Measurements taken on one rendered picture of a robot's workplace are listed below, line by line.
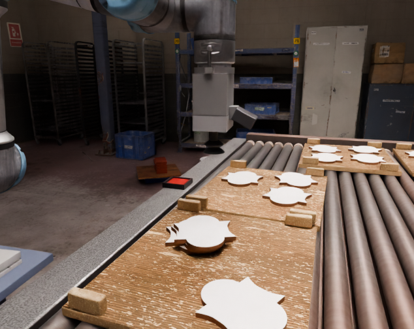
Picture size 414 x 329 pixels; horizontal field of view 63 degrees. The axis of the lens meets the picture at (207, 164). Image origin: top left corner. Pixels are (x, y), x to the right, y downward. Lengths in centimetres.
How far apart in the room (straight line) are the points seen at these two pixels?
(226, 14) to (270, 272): 45
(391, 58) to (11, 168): 520
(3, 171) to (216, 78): 52
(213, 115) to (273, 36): 530
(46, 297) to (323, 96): 497
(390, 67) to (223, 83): 507
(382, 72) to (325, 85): 81
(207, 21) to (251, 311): 47
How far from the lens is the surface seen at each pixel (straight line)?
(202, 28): 62
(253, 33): 592
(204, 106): 61
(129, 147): 516
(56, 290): 66
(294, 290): 59
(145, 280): 60
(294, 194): 96
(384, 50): 557
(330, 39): 533
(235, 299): 54
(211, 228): 70
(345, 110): 538
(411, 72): 564
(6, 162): 87
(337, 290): 64
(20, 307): 65
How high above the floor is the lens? 127
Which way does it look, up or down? 15 degrees down
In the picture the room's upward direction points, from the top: straight up
